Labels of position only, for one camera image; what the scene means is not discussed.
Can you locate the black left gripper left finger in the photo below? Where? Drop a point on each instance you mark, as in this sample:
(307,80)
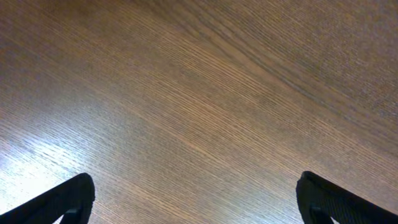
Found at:
(71,201)

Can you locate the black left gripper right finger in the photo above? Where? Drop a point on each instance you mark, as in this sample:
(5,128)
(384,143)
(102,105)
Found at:
(321,201)

